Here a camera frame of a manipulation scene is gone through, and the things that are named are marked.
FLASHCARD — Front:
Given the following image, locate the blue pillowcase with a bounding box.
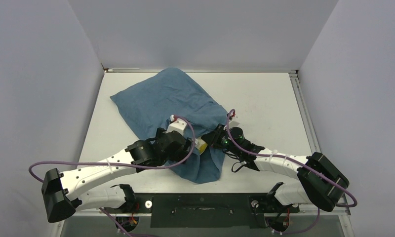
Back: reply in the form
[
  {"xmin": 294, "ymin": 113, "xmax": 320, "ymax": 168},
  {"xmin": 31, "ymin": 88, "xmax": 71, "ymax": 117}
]
[{"xmin": 110, "ymin": 68, "xmax": 227, "ymax": 184}]

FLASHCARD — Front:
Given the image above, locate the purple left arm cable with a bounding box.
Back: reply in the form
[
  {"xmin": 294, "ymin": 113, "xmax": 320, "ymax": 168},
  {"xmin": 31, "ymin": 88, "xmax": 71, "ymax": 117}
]
[{"xmin": 28, "ymin": 115, "xmax": 197, "ymax": 237}]

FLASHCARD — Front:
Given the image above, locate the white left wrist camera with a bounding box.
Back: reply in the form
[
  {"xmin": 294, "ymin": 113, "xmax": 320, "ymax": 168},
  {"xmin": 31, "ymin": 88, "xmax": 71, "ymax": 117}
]
[{"xmin": 166, "ymin": 115, "xmax": 188, "ymax": 135}]

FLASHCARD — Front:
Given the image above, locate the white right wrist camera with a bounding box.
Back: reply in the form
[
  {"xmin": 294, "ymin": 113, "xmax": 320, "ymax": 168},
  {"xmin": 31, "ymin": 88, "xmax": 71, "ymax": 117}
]
[{"xmin": 228, "ymin": 112, "xmax": 240, "ymax": 128}]

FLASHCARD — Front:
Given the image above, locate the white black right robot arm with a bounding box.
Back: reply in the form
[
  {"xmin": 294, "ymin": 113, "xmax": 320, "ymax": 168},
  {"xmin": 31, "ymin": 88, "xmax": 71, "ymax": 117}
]
[{"xmin": 201, "ymin": 124, "xmax": 350, "ymax": 212}]

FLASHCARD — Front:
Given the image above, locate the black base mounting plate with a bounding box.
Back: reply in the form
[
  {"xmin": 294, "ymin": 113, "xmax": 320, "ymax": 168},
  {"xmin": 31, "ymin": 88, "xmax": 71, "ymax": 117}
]
[{"xmin": 105, "ymin": 193, "xmax": 300, "ymax": 229}]

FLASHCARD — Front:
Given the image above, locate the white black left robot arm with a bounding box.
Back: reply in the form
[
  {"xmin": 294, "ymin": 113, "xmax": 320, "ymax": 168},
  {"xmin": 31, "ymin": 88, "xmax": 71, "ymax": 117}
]
[{"xmin": 41, "ymin": 128, "xmax": 194, "ymax": 223}]

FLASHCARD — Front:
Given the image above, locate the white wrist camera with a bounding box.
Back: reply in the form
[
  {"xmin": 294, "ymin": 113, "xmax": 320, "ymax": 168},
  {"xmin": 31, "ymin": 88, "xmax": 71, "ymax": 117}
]
[
  {"xmin": 166, "ymin": 115, "xmax": 188, "ymax": 135},
  {"xmin": 228, "ymin": 112, "xmax": 240, "ymax": 128}
]

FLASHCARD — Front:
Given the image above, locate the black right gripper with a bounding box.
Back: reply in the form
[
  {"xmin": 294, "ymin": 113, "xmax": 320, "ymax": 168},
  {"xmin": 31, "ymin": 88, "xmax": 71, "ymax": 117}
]
[{"xmin": 203, "ymin": 123, "xmax": 241, "ymax": 157}]

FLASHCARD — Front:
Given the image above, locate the yellow white pillow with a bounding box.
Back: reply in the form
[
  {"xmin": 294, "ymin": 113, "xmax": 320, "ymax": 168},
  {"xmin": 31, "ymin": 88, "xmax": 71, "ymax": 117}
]
[{"xmin": 195, "ymin": 138, "xmax": 208, "ymax": 155}]

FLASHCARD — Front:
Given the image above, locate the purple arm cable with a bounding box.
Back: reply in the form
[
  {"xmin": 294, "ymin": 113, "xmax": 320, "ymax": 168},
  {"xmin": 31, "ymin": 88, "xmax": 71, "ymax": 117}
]
[
  {"xmin": 28, "ymin": 115, "xmax": 197, "ymax": 237},
  {"xmin": 226, "ymin": 109, "xmax": 358, "ymax": 236}
]

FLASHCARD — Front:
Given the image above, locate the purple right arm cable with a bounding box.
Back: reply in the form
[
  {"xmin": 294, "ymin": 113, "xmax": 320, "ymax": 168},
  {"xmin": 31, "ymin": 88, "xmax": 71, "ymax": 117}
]
[{"xmin": 226, "ymin": 109, "xmax": 358, "ymax": 236}]

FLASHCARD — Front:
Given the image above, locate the aluminium frame rail right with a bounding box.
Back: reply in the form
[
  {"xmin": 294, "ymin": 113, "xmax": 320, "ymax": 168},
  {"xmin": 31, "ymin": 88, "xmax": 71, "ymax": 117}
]
[{"xmin": 289, "ymin": 70, "xmax": 321, "ymax": 153}]

